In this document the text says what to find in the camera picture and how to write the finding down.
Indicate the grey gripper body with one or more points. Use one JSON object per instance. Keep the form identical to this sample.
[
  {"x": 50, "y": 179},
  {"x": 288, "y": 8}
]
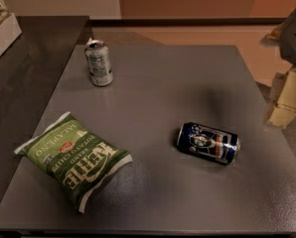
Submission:
[{"x": 284, "y": 36}]

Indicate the tan taped gripper finger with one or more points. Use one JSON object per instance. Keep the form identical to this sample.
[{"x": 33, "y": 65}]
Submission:
[{"x": 282, "y": 100}]

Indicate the blue pepsi can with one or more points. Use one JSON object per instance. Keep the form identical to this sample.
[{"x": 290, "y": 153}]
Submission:
[{"x": 209, "y": 143}]

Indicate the silver soda can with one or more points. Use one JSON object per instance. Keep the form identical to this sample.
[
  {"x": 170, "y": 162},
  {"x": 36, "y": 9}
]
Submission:
[{"x": 97, "y": 58}]

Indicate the green jalapeno chips bag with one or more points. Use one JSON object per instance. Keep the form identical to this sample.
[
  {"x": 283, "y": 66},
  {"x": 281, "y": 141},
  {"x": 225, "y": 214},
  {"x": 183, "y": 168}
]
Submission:
[{"x": 76, "y": 158}]

